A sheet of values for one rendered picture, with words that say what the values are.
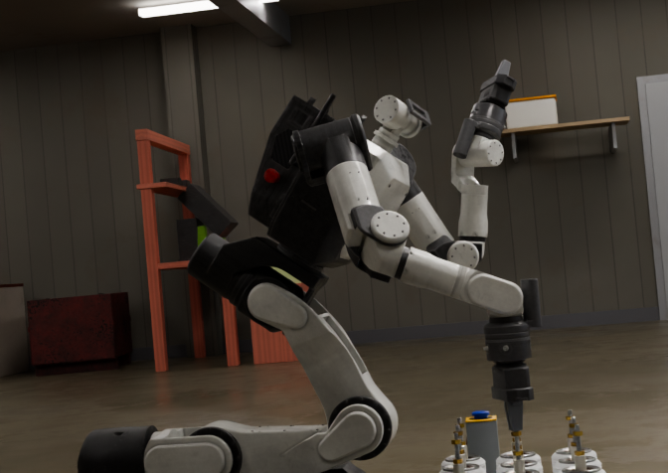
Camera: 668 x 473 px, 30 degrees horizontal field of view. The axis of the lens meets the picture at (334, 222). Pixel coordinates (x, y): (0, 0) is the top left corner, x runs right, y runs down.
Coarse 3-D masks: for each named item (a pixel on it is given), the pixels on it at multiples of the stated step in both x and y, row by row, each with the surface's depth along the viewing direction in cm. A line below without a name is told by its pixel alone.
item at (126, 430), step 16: (96, 432) 291; (112, 432) 290; (128, 432) 289; (144, 432) 288; (96, 448) 287; (112, 448) 286; (128, 448) 285; (144, 448) 286; (80, 464) 288; (96, 464) 286; (112, 464) 285; (128, 464) 284; (352, 464) 305
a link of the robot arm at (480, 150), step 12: (468, 120) 304; (480, 120) 305; (468, 132) 303; (480, 132) 305; (492, 132) 305; (456, 144) 303; (468, 144) 303; (480, 144) 303; (492, 144) 302; (456, 156) 304; (468, 156) 305; (480, 156) 302; (492, 156) 302
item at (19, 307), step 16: (0, 288) 1133; (16, 288) 1167; (0, 304) 1130; (16, 304) 1163; (0, 320) 1127; (16, 320) 1160; (0, 336) 1124; (16, 336) 1157; (0, 352) 1121; (16, 352) 1154; (0, 368) 1118; (16, 368) 1151
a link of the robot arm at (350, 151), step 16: (320, 128) 261; (336, 128) 260; (352, 128) 259; (304, 144) 259; (320, 144) 259; (336, 144) 257; (352, 144) 258; (320, 160) 260; (336, 160) 255; (352, 160) 255
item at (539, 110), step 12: (540, 96) 1070; (552, 96) 1068; (516, 108) 1074; (528, 108) 1072; (540, 108) 1070; (552, 108) 1068; (516, 120) 1074; (528, 120) 1072; (540, 120) 1070; (552, 120) 1068
